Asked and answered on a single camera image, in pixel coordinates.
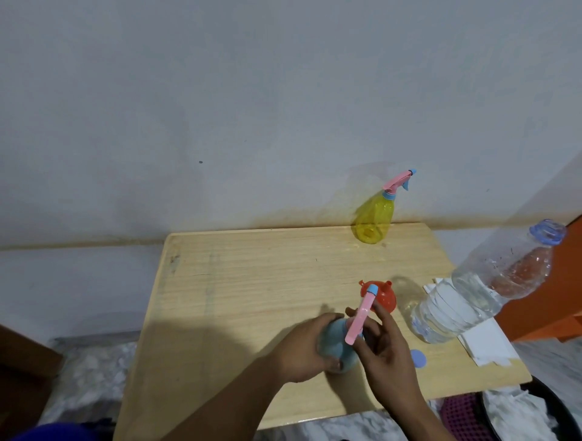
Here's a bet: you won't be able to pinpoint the person's right hand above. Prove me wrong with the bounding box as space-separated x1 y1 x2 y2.
344 307 427 417

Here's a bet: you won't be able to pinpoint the person's left hand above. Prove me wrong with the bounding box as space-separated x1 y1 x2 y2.
267 312 346 385

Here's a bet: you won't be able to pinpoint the blue spray bottle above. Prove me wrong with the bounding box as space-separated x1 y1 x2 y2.
316 317 364 374

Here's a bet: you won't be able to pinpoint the red plastic funnel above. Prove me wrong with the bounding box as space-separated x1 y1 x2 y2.
358 279 397 314

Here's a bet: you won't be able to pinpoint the white paper napkins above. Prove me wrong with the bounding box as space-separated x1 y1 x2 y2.
423 277 520 368

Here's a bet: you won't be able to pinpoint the clear plastic water bottle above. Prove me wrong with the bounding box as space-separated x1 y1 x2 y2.
410 219 568 345

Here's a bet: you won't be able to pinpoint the yellow spray bottle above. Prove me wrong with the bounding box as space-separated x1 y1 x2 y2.
352 193 395 245

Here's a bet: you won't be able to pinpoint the person's left forearm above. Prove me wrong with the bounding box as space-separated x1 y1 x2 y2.
161 363 292 441

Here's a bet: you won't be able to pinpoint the pink waste basket black liner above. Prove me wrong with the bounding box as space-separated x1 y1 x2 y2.
438 377 582 441

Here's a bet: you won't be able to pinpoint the wooden table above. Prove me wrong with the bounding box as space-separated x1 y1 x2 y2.
112 222 533 441

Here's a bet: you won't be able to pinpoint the crumpled white tissues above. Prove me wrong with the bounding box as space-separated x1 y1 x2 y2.
484 388 560 441

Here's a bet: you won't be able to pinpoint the orange cabinet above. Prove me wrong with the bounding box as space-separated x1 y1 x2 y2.
493 217 582 344

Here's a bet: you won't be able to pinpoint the blue plastic basin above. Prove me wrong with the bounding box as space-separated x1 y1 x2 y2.
13 422 115 441

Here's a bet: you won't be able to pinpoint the dark brown wooden furniture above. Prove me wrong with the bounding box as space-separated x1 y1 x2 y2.
0 325 62 441

